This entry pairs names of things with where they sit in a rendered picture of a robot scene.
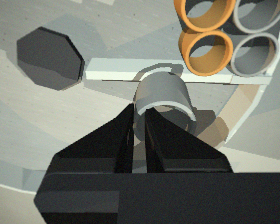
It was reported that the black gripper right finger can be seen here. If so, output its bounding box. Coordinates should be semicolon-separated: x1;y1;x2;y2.
145;107;233;173

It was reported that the orange hollow cylinder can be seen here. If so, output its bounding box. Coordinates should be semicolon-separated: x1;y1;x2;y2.
178;26;233;76
174;0;236;32

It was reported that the grey metal ring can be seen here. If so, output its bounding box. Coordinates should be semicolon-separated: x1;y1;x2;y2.
226;0;280;34
133;71;197;144
223;25;279;77

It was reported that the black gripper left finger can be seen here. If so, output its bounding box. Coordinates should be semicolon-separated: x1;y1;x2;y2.
44;103;134;176

